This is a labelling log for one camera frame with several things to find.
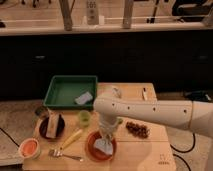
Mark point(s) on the dark brown bowl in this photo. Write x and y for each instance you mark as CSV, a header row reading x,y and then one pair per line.
x,y
44,124

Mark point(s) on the beige wooden block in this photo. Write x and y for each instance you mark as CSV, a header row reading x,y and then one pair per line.
x,y
52,126

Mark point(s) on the small green cup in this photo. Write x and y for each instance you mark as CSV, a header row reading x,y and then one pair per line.
x,y
84,118

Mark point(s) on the red bowl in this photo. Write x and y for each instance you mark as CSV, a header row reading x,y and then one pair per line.
x,y
94,153

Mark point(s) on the silver fork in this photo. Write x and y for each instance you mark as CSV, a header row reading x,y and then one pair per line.
x,y
57,153

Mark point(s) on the brown grape bunch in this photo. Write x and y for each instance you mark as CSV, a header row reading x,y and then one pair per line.
x,y
137,130

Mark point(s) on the white marker pen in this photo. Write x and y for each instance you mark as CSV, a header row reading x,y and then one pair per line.
x,y
144,94

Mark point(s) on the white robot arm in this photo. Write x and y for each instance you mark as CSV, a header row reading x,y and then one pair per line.
x,y
193,116

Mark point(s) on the small metal can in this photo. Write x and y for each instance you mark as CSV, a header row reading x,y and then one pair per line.
x,y
42,112

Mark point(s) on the orange cup with white rim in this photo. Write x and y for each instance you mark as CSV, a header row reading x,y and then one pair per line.
x,y
29,149

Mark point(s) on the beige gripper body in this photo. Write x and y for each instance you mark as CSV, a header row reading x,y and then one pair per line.
x,y
108,129

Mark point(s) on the grey sponge in tray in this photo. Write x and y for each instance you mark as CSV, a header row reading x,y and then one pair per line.
x,y
84,98

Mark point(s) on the green plastic tray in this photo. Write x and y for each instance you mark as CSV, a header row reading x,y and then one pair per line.
x,y
64,89

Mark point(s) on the grey blue towel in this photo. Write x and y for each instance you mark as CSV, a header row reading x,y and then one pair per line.
x,y
104,145

